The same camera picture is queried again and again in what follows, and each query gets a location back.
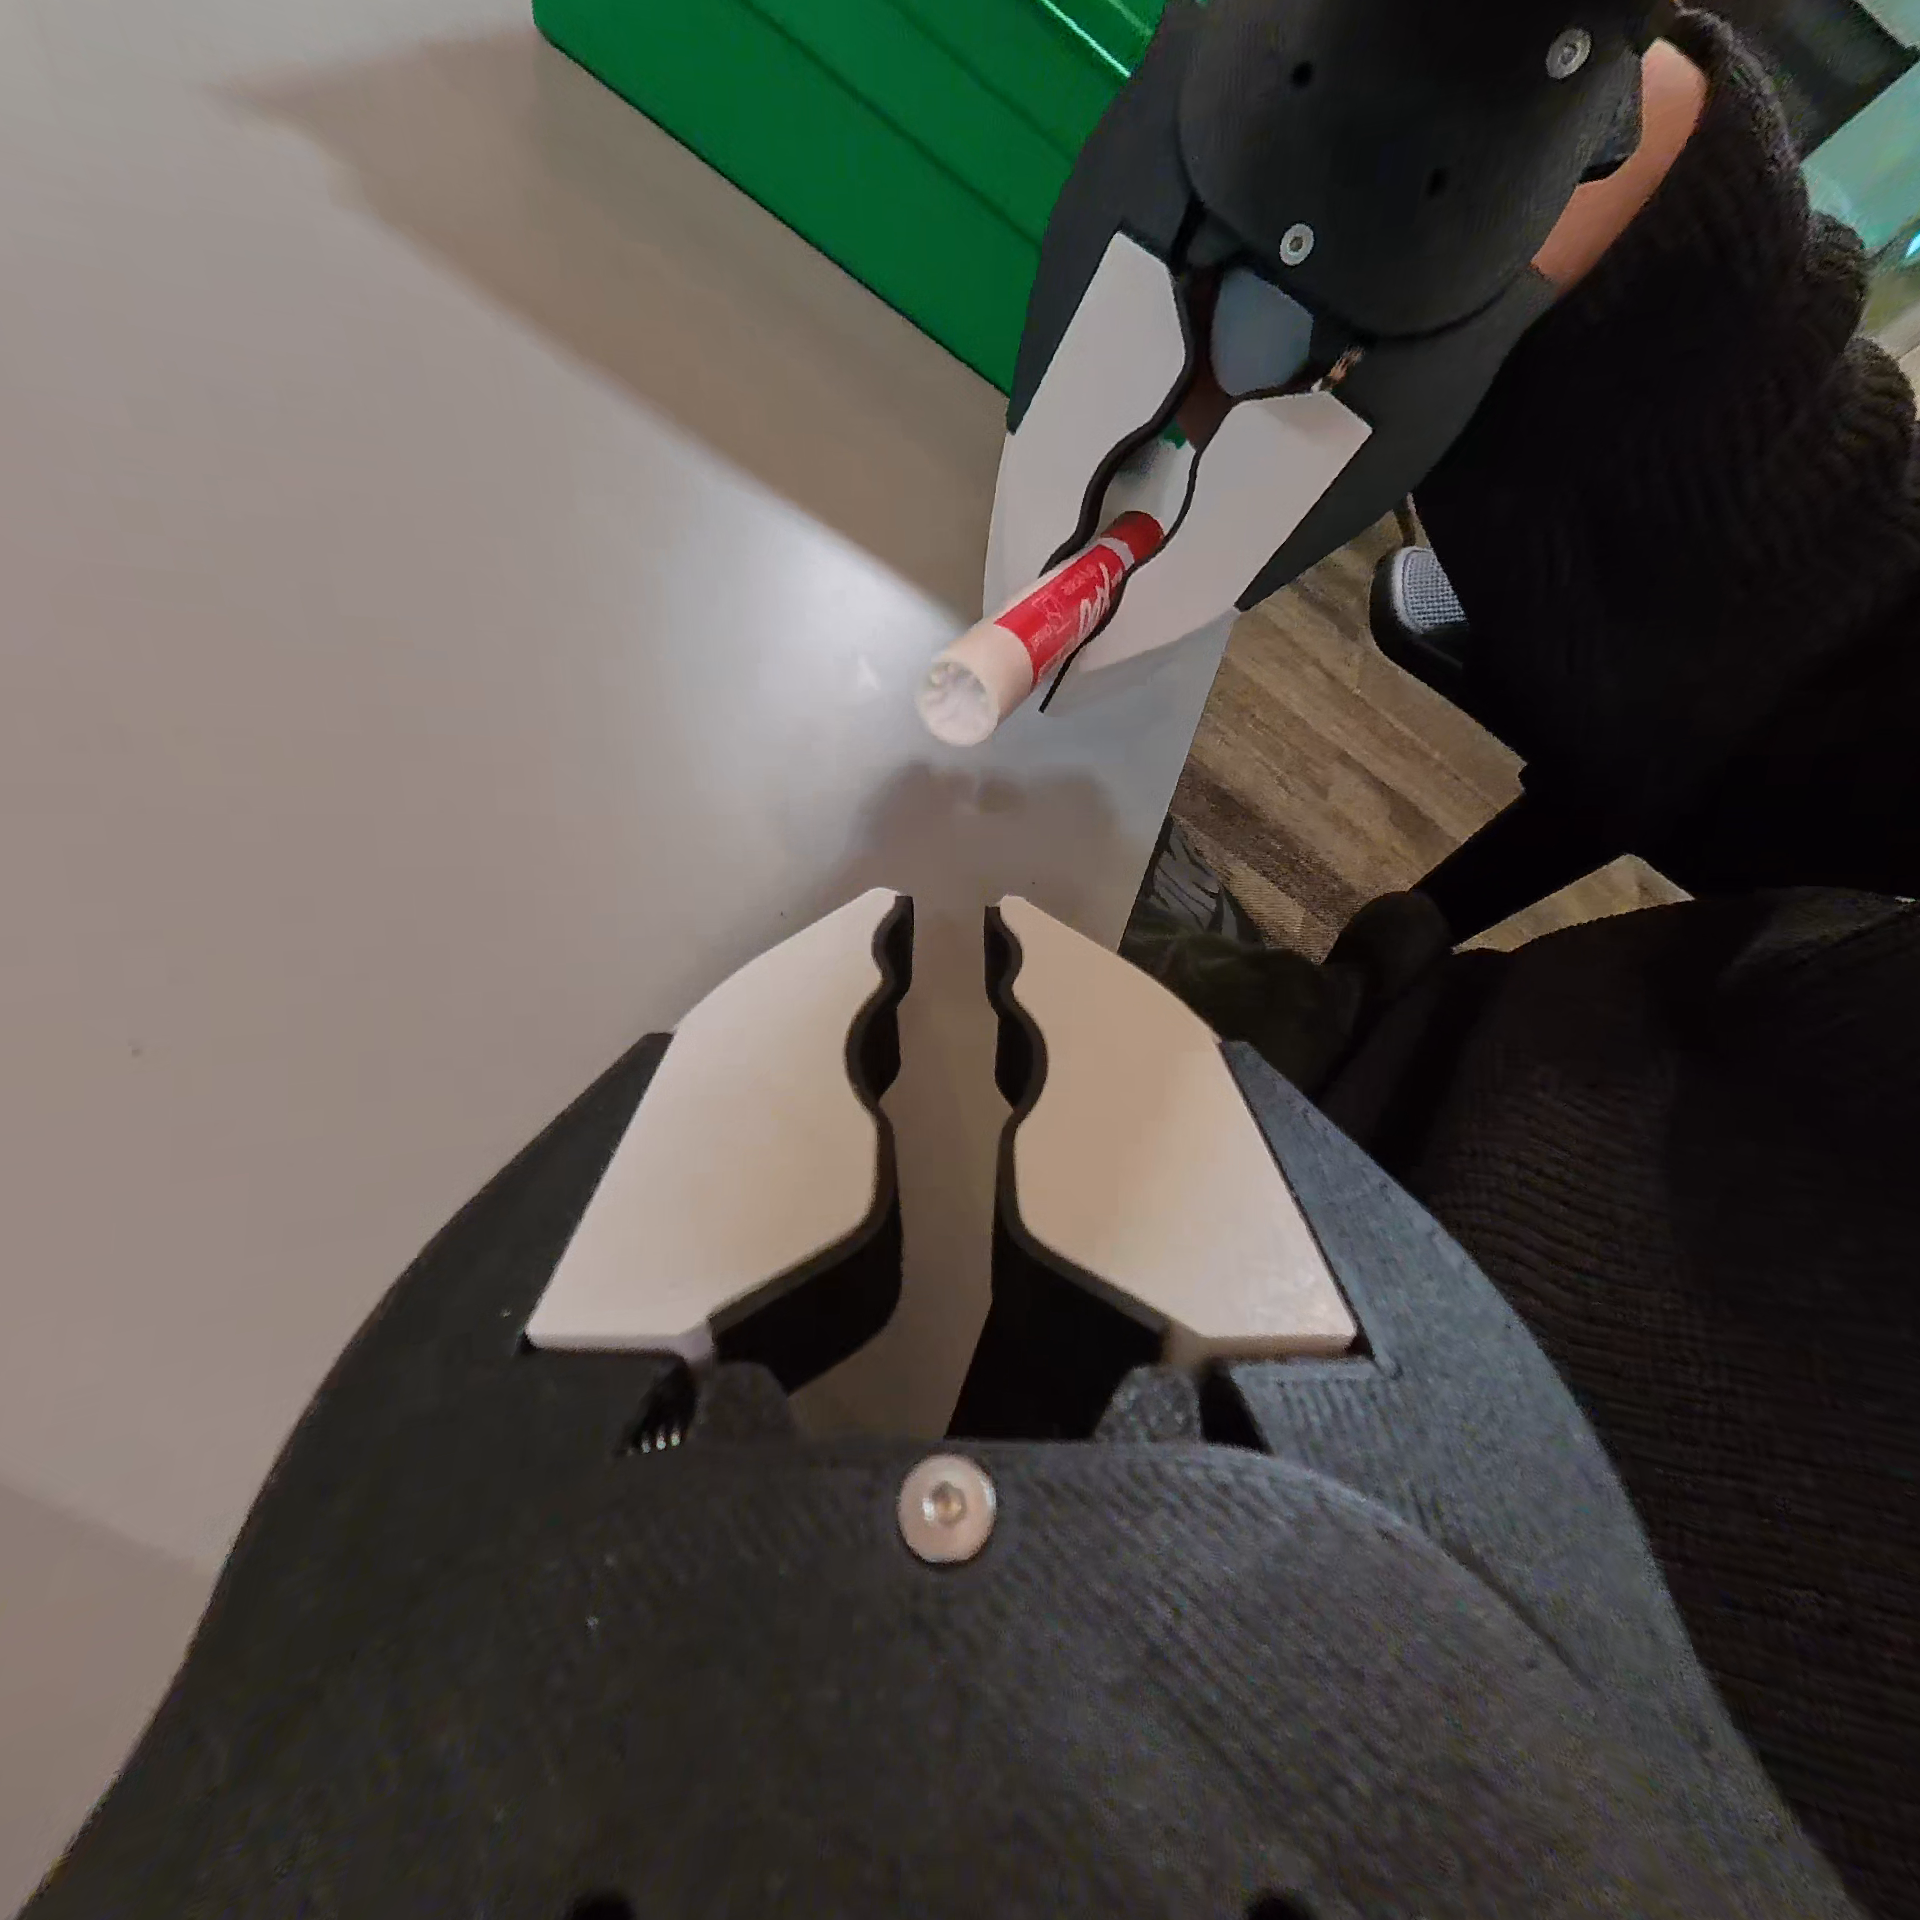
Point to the red dry erase marker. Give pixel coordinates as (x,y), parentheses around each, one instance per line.
(1049,615)

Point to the person's right hand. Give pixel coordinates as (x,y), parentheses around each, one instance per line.
(1634,166)

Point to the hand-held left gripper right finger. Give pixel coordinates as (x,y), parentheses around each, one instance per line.
(1171,1186)

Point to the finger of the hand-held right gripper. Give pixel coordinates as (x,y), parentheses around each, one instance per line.
(1079,389)
(1259,494)

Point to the person's dark green pants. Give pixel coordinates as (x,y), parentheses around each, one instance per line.
(1290,991)

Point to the green plastic bin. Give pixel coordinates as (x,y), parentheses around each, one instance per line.
(870,150)

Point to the person's right forearm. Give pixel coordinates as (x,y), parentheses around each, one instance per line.
(1681,524)

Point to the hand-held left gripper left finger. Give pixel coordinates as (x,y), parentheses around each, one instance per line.
(734,1172)

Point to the person's black sweater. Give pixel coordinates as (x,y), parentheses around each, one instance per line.
(1681,1276)

